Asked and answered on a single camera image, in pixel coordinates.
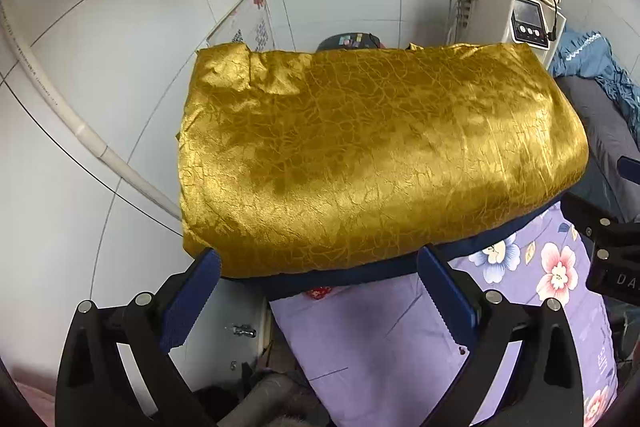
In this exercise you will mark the black round stool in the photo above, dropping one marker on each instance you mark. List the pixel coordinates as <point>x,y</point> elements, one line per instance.
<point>350,41</point>

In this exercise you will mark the white wall pipe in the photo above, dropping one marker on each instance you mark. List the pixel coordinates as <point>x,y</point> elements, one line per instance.
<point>90,139</point>

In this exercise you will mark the white wall poster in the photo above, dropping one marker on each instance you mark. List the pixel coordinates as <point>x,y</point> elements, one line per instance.
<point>245,22</point>

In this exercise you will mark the purple floral bed sheet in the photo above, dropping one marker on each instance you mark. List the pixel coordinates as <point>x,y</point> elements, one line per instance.
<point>380,347</point>

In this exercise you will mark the metal caster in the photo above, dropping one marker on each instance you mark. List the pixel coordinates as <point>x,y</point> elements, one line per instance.
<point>242,331</point>

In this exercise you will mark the teal ruffled blanket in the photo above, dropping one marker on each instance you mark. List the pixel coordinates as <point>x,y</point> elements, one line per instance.
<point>595,62</point>

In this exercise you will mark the folded red floral cloth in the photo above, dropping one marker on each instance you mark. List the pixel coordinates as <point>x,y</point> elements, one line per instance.
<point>320,294</point>

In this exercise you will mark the folded navy garment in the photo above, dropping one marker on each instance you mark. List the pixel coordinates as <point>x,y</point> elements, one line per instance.
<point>350,283</point>

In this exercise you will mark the dark grey covered bed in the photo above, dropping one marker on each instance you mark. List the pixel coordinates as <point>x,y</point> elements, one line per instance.
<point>600,122</point>

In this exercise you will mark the gold satin jacket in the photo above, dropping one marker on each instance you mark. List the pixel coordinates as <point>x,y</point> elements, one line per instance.
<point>375,157</point>

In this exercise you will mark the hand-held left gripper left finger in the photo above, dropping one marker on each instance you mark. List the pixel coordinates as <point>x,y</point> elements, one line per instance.
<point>187,302</point>

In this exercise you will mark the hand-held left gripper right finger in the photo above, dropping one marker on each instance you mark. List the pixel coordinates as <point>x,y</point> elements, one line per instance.
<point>447,302</point>

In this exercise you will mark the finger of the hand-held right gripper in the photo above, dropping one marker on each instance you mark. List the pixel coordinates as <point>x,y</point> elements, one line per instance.
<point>631,169</point>
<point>617,242</point>

